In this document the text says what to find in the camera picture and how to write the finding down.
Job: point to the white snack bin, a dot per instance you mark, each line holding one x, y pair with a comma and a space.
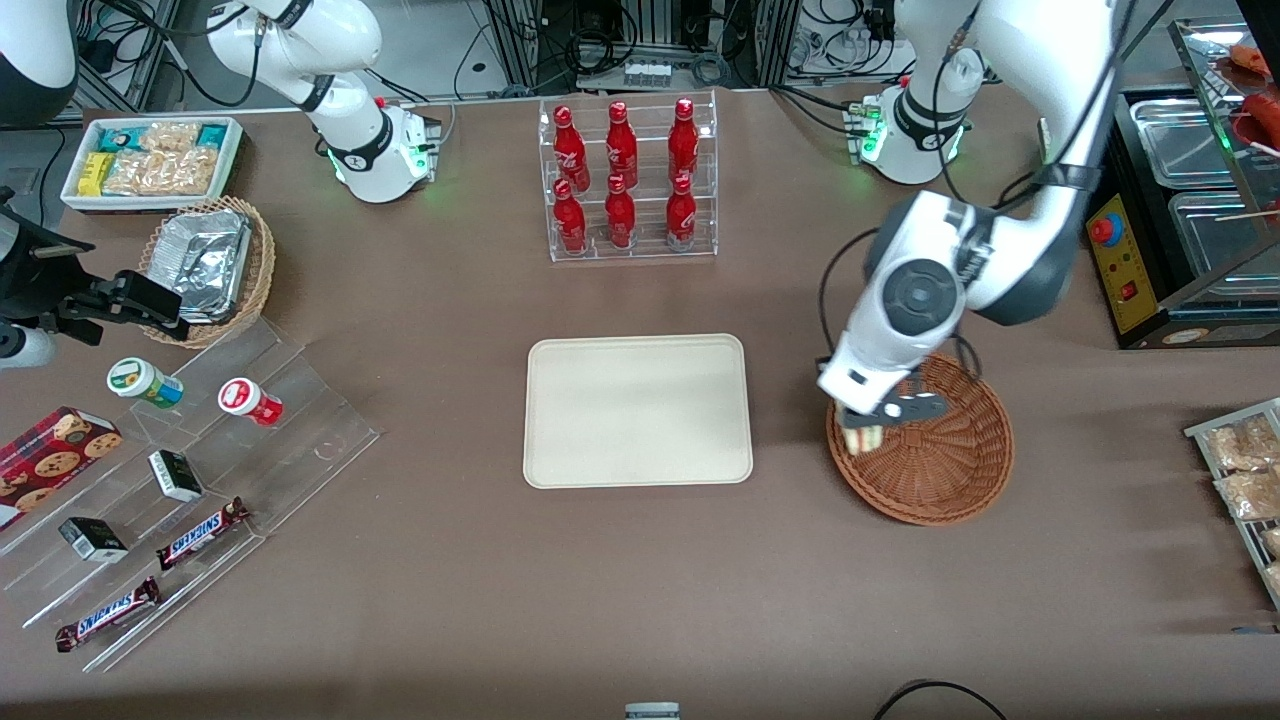
232, 150

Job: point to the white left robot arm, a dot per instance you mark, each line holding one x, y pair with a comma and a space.
1020, 60

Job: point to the teal snack packet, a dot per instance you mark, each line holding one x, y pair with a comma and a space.
211, 135
117, 139

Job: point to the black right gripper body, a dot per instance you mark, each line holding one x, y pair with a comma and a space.
33, 283

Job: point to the wooden skewer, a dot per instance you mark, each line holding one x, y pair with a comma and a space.
1250, 213

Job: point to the small black white box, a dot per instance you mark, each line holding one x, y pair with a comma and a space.
175, 475
93, 540

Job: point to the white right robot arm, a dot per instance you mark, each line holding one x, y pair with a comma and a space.
340, 40

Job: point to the foil containers stack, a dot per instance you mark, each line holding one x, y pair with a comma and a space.
205, 260

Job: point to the red lid cup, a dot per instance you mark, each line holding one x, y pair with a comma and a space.
245, 400

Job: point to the grey box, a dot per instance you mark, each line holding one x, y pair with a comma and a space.
652, 712

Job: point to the black food warmer yellow panel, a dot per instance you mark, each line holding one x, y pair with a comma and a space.
1125, 260

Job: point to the red sausage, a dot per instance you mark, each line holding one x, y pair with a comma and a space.
1262, 120

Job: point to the red cola bottle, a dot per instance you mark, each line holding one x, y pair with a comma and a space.
621, 150
683, 145
620, 220
570, 150
571, 225
681, 220

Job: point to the clear puffed snack bag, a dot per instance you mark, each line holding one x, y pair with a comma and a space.
170, 136
160, 172

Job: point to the tray of packaged snacks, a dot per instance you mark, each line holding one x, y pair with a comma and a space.
1200, 432

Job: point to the cream plastic tray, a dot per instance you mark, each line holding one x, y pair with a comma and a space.
640, 410

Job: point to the red cookie box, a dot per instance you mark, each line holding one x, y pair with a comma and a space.
50, 455

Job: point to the snickers bar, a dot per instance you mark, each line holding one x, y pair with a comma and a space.
200, 533
108, 614

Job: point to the small tan wicker basket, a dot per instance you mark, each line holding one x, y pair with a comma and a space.
262, 270

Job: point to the round brown wicker basket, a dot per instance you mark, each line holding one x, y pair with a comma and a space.
940, 480

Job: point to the steel pan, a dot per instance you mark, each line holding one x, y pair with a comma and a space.
1225, 240
1180, 140

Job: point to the clear acrylic stepped display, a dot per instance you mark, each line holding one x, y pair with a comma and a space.
300, 440

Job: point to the triangle sandwich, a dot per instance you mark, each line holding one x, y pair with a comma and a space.
862, 440

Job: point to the yellow snack packet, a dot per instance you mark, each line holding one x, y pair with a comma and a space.
95, 173

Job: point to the green lid cup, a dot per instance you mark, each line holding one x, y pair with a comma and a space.
140, 380

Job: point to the clear acrylic bottle rack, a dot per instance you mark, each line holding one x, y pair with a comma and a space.
700, 245

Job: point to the white power strip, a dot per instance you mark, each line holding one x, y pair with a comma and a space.
647, 73

